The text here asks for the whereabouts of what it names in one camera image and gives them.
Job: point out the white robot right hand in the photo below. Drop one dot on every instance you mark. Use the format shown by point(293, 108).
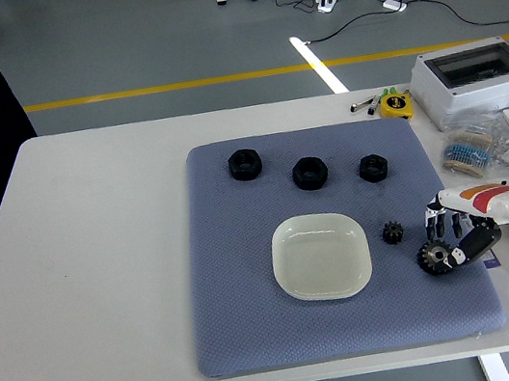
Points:
point(491, 202)

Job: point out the large black gear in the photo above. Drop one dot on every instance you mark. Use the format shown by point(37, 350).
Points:
point(427, 264)

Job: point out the small black gear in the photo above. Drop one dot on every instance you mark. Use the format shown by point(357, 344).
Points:
point(392, 232)

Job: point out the small black hex nut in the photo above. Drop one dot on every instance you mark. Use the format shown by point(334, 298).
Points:
point(364, 174)

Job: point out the large black hex nut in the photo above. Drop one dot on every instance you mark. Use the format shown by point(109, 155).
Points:
point(299, 180)

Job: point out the black threaded hex nut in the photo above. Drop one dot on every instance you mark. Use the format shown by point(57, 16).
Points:
point(234, 170)

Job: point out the bag of blue resistors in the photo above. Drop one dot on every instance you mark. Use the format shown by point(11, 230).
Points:
point(465, 152)

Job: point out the yellow tape measure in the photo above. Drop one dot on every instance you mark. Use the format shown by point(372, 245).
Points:
point(395, 105)

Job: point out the small black tool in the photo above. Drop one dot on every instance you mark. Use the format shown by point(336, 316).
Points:
point(373, 107)

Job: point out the silver pen-shaped tool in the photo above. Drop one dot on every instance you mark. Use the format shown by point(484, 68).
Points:
point(361, 105)

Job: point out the white table leg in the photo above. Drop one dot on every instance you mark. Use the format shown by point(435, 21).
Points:
point(495, 370)

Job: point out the white square dish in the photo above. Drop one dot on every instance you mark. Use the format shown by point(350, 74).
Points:
point(320, 262)

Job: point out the white floor adapter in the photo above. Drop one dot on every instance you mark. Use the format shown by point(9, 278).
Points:
point(393, 5)

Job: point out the blue-grey quilted mat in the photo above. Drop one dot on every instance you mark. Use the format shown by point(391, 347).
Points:
point(234, 301)

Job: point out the grey electrical enclosure box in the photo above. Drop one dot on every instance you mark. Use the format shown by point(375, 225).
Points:
point(428, 88)

